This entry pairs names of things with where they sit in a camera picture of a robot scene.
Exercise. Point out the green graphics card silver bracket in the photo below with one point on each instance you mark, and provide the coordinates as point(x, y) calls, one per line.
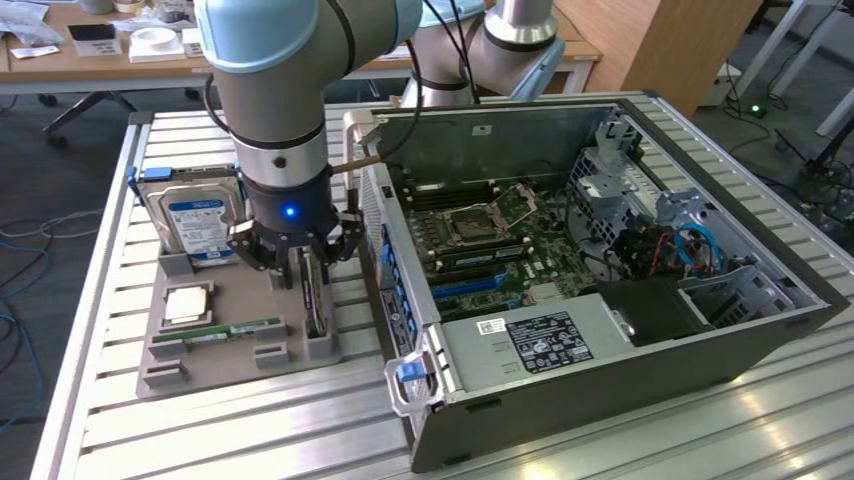
point(313, 305)

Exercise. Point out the silver disk bay cage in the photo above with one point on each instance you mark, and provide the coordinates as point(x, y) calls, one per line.
point(604, 200)

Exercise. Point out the wooden cabinet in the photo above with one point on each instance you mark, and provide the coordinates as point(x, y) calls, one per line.
point(668, 50)

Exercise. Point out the clear plastic bag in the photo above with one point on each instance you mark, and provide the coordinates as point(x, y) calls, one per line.
point(27, 25)

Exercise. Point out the grey parts rack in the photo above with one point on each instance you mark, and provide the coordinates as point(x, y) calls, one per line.
point(247, 310)

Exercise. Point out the green RAM stick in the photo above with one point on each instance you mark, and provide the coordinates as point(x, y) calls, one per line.
point(254, 327)

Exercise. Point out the silver finned chipset heatsink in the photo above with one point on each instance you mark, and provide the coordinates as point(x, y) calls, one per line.
point(547, 296)

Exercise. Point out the silver CPU chip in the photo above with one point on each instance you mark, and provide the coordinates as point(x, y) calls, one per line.
point(186, 305)

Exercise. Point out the small white box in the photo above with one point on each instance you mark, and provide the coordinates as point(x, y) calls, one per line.
point(190, 47)

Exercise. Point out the beige tape roll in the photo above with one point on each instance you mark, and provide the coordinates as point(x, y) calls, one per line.
point(127, 5)

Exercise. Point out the white card red print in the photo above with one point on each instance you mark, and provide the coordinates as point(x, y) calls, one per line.
point(34, 52)

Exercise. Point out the silver drive bay bracket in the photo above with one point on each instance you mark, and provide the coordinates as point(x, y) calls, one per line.
point(748, 290)

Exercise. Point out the wooden desk white frame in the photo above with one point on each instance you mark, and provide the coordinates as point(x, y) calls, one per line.
point(67, 70)

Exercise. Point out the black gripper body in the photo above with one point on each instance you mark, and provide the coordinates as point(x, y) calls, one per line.
point(290, 210)

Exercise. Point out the dark grey crumpled bag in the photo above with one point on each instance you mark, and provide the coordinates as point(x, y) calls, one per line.
point(175, 16)

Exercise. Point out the grey cup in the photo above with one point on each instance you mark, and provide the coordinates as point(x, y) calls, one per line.
point(96, 6)

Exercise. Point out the black box green light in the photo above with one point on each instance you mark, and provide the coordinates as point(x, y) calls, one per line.
point(756, 109)

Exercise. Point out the silver socket cover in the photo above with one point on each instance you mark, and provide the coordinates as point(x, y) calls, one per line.
point(529, 215)

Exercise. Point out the dark grey open PC case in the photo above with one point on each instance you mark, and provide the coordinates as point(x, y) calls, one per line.
point(567, 415)

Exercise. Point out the black chair base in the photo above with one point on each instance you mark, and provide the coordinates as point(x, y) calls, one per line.
point(80, 110)

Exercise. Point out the CPU socket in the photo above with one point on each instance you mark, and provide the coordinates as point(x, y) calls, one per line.
point(470, 224)

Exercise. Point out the grey power supply unit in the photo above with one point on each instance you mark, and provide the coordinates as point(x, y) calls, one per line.
point(467, 365)

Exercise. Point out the green motherboard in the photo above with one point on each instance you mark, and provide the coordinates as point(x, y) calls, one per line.
point(547, 260)

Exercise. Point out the blue expansion slot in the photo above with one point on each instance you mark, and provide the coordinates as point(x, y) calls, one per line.
point(467, 289)

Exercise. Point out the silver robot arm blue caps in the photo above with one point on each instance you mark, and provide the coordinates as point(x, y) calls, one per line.
point(267, 100)

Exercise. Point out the hard disk blue carrier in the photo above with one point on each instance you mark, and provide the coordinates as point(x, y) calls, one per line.
point(190, 220)

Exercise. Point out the blue case release latch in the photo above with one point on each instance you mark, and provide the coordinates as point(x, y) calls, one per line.
point(409, 372)

